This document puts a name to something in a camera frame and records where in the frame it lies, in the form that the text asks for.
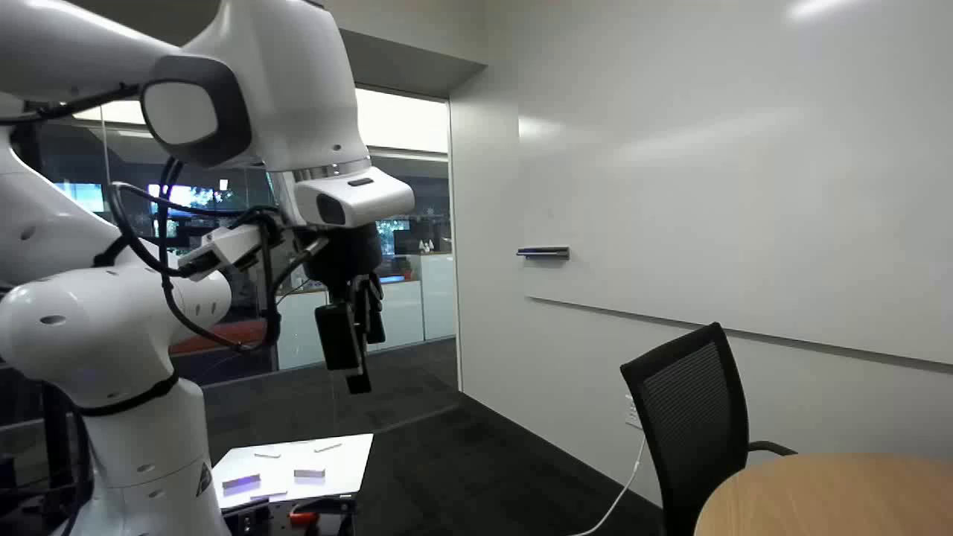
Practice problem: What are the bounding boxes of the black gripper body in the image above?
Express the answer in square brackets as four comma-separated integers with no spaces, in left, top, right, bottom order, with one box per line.
[301,219,388,302]

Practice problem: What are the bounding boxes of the black mesh office chair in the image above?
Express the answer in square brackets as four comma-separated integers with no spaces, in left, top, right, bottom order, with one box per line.
[619,319,797,536]

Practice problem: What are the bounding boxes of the white low cabinets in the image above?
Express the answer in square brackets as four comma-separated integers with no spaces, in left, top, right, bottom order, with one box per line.
[275,252,458,372]

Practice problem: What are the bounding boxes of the red bench seat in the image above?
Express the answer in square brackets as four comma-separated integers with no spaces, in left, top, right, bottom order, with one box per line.
[166,316,276,363]

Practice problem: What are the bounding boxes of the white flat board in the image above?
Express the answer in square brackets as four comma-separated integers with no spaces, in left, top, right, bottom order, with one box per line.
[209,432,379,515]

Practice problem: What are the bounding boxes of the round wooden table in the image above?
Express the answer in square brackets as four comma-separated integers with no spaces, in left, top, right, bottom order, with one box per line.
[691,451,953,536]

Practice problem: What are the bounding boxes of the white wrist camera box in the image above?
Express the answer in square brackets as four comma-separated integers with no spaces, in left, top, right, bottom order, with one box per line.
[202,219,267,271]

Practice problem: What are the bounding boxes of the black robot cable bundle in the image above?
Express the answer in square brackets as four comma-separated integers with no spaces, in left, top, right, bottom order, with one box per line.
[18,85,331,351]

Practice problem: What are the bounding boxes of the black clamp orange handles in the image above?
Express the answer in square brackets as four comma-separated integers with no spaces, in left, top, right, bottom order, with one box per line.
[283,503,345,533]

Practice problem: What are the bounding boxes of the thin white cable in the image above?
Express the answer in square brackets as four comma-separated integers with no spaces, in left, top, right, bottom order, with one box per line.
[572,396,651,536]

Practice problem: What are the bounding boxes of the white wall whiteboard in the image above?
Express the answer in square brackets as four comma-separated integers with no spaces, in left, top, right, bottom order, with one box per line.
[514,0,953,372]

